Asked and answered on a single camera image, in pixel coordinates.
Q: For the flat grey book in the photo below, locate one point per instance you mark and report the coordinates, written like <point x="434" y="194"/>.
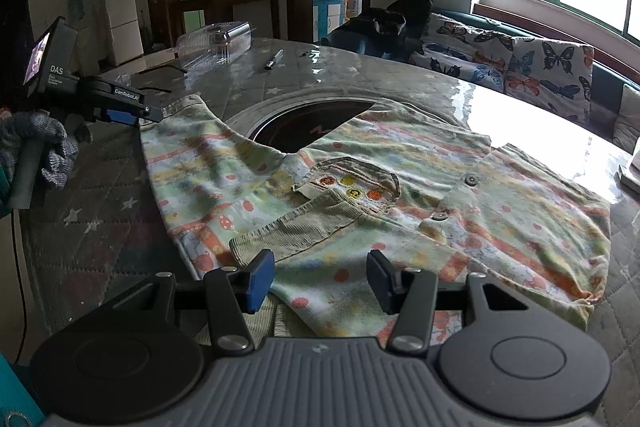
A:
<point x="631" y="179"/>

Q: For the person's left hand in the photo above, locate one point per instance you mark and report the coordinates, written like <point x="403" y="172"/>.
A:
<point x="57" y="157"/>

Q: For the dark pen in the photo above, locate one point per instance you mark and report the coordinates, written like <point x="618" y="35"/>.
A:
<point x="274" y="61"/>

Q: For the blue cabinet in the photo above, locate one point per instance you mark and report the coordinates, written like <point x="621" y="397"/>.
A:
<point x="327" y="14"/>

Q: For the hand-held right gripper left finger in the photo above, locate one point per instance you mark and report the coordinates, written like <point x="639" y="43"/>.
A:
<point x="257" y="282"/>

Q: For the black clothes pile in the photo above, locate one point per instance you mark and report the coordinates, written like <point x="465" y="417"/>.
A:
<point x="370" y="32"/>

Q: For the grey pillow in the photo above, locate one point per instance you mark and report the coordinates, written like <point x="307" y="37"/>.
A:
<point x="627" y="122"/>

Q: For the pale green printed child's shirt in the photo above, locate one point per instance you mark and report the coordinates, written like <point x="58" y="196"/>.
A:
<point x="450" y="217"/>

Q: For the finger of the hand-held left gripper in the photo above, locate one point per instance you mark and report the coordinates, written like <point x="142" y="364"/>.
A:
<point x="122" y="117"/>

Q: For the teal sofa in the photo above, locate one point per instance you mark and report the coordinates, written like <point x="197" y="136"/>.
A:
<point x="607" y="79"/>

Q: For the round black induction cooker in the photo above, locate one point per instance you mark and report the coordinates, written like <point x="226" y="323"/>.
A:
<point x="300" y="127"/>

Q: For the clear plastic container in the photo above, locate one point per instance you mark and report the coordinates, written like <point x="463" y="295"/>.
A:
<point x="215" y="42"/>

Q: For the white fridge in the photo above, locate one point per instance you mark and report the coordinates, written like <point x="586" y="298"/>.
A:
<point x="122" y="17"/>

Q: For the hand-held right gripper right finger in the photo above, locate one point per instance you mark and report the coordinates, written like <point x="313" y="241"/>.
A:
<point x="382" y="282"/>

